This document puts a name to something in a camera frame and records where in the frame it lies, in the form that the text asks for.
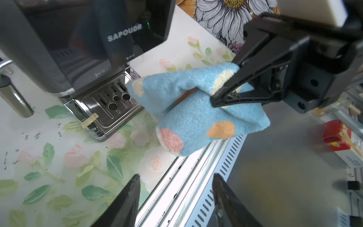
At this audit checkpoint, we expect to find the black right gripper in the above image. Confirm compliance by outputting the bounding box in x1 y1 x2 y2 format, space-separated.
210 14 363 114

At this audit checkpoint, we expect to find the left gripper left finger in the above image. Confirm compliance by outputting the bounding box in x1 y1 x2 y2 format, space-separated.
92 174 141 227

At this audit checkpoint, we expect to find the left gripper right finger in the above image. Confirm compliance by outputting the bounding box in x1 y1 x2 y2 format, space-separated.
212 173 262 227

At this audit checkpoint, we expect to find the blue patterned cleaning cloth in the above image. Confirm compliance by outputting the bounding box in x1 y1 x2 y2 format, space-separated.
126 63 270 156

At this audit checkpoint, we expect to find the grey coffee machine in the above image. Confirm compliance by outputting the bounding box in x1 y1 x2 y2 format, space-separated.
1 1 176 141

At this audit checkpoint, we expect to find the red and white box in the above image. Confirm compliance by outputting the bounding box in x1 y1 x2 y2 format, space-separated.
322 120 363 168

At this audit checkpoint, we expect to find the white vented cable duct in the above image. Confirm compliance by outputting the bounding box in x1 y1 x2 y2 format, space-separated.
185 135 246 227

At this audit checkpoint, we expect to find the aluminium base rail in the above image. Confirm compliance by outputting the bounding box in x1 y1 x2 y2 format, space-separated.
135 139 230 227

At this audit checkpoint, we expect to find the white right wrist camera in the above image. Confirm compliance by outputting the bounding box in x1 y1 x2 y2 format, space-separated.
277 0 348 27

